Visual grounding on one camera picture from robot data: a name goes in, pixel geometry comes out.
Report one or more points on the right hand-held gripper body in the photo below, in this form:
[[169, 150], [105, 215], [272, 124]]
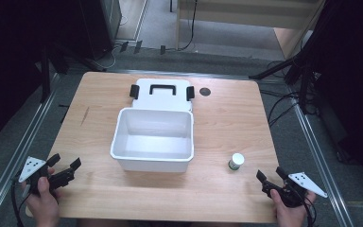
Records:
[[302, 183]]

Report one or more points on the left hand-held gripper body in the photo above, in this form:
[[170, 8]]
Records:
[[31, 166]]

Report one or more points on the white plastic storage box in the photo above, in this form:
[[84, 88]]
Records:
[[157, 148]]

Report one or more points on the person's right hand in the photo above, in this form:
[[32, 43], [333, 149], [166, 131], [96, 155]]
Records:
[[288, 214]]

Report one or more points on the person's left hand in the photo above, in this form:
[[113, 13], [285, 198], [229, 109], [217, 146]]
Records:
[[44, 201]]

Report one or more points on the black metal stand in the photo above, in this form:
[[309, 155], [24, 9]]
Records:
[[302, 82], [45, 78]]

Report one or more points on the dark round table grommet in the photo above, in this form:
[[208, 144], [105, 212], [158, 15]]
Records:
[[205, 91]]

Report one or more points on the dark curtain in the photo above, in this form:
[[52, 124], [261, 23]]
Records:
[[9, 63], [353, 78]]

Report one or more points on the black cabinet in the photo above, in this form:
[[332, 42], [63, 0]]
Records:
[[100, 25]]

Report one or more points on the light wooden furniture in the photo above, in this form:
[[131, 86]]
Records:
[[249, 12]]

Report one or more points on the aluminium floor rail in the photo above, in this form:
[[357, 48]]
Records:
[[15, 154], [318, 157]]

